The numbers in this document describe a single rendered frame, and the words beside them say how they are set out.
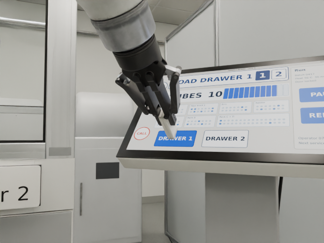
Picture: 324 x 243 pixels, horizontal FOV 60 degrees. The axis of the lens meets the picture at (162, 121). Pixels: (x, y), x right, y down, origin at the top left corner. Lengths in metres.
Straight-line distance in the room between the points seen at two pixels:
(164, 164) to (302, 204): 1.00
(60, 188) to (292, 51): 1.22
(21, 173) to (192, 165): 0.47
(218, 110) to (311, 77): 0.22
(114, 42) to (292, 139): 0.37
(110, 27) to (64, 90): 0.47
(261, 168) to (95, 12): 0.39
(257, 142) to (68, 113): 0.54
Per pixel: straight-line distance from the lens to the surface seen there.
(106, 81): 4.21
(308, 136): 0.59
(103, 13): 0.42
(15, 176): 0.85
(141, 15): 0.43
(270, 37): 1.70
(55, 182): 0.86
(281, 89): 0.68
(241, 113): 0.64
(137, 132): 0.68
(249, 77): 0.73
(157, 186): 4.40
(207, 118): 0.64
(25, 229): 0.89
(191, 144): 0.60
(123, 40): 0.43
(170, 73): 0.49
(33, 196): 0.85
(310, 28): 1.51
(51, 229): 0.89
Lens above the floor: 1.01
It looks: 3 degrees up
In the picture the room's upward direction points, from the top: straight up
